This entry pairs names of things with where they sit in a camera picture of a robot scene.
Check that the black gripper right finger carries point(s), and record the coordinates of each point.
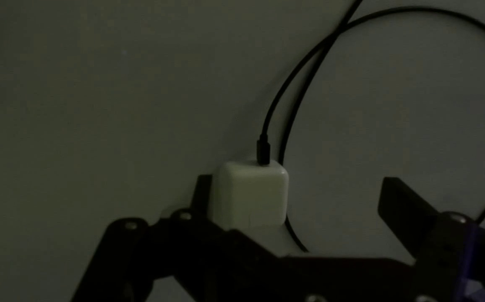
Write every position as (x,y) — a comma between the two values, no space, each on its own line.
(403,211)

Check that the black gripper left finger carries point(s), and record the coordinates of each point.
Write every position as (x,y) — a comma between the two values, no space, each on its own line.
(201,194)

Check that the large white charger adapter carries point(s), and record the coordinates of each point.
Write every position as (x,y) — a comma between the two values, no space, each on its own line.
(247,194)

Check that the large white table board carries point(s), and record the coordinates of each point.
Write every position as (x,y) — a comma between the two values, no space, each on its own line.
(84,139)

